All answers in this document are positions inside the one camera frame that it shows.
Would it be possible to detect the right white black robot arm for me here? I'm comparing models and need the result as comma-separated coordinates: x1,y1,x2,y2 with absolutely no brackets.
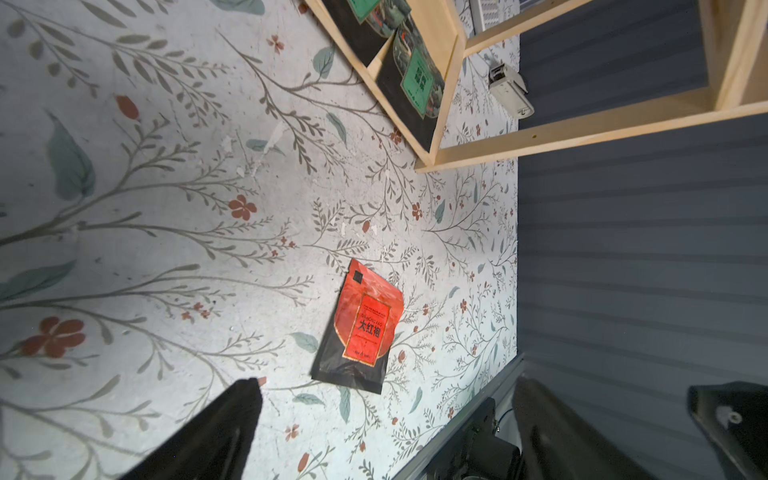
687,381,767,480

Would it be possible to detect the wooden two-tier shelf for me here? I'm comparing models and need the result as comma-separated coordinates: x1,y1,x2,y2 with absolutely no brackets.
304,0,768,175

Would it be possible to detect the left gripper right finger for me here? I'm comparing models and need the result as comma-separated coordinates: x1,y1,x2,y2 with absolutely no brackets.
513,376,653,479

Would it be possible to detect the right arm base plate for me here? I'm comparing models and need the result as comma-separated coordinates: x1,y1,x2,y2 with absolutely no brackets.
422,398,524,480

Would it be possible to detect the red tea bag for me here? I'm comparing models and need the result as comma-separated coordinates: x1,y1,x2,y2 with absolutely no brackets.
310,259,405,394

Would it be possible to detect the white calculator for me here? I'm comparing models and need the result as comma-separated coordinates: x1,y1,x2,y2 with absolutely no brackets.
469,0,520,35

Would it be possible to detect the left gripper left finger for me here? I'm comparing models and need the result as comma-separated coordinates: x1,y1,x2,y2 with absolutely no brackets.
123,378,263,479

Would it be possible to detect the grey stapler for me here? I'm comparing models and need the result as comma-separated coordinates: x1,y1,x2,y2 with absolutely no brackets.
488,64,535,120

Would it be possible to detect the green tea bag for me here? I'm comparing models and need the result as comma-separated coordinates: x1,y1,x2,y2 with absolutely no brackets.
377,27,445,151
322,0,411,65

